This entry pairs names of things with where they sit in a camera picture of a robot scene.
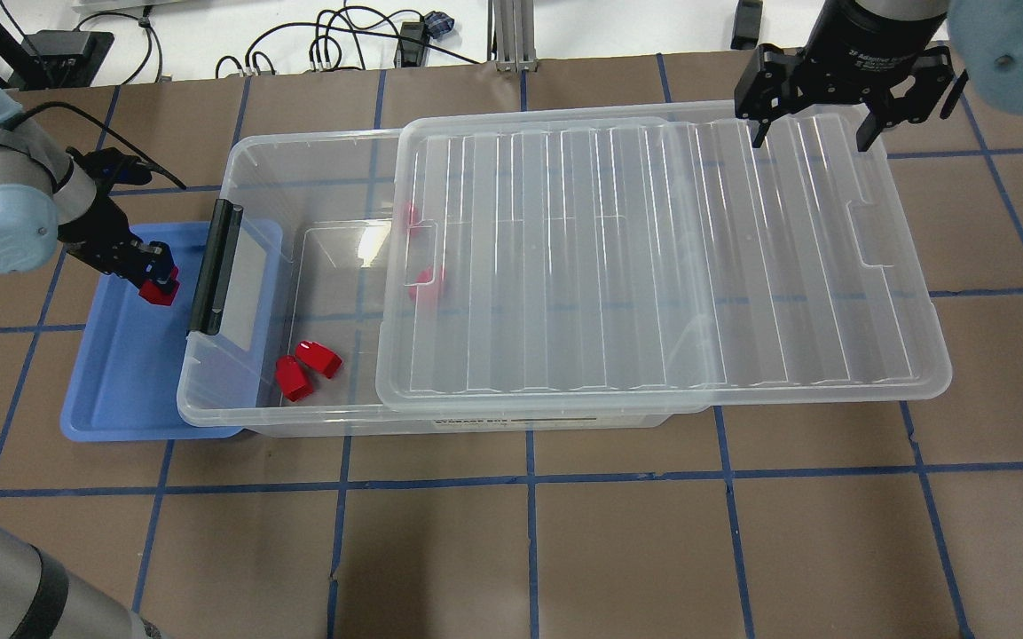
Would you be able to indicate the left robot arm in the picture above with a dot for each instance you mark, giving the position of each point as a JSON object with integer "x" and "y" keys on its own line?
{"x": 95, "y": 509}

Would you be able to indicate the black box latch handle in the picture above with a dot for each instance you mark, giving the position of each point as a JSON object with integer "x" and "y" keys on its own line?
{"x": 213, "y": 283}

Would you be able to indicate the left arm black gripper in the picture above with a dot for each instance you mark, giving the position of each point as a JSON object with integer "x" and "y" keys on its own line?
{"x": 96, "y": 228}

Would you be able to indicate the blue plastic tray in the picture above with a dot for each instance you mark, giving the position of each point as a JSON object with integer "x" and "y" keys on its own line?
{"x": 130, "y": 381}

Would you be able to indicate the aluminium frame post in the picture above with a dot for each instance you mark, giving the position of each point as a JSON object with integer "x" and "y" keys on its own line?
{"x": 511, "y": 30}

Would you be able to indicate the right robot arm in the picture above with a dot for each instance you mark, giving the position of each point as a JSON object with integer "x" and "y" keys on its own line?
{"x": 804, "y": 212}

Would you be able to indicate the clear plastic storage box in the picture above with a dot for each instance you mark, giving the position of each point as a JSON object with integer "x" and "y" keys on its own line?
{"x": 332, "y": 195}

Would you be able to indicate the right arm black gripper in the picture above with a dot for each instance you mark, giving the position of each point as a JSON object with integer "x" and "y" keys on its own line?
{"x": 866, "y": 35}

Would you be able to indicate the black power adapter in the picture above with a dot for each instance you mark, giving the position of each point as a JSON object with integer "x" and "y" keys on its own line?
{"x": 747, "y": 24}

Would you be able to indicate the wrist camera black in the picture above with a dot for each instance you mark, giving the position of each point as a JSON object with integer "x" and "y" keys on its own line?
{"x": 109, "y": 167}

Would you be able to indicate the clear plastic box lid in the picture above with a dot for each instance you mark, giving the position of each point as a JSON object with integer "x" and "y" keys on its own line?
{"x": 579, "y": 285}

